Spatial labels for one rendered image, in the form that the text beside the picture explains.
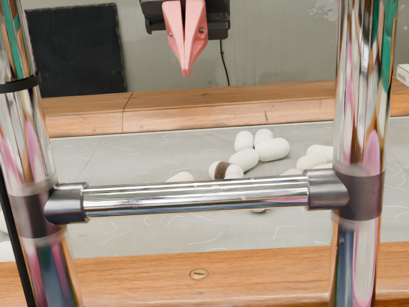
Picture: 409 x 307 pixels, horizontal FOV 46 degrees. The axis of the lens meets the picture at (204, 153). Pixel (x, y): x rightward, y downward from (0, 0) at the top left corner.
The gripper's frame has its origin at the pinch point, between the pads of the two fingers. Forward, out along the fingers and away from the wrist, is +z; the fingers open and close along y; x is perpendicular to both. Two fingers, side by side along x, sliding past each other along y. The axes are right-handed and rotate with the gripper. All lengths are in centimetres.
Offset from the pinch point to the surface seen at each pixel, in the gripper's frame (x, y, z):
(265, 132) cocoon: 3.9, 8.4, 6.4
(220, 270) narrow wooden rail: -12.3, 3.6, 25.5
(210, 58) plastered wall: 153, -3, -127
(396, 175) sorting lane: 0.2, 19.9, 13.8
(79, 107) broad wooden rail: 11.4, -15.4, -3.2
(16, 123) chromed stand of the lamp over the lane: -25.0, -4.4, 22.5
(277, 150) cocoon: 2.0, 9.3, 9.6
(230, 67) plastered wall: 157, 7, -124
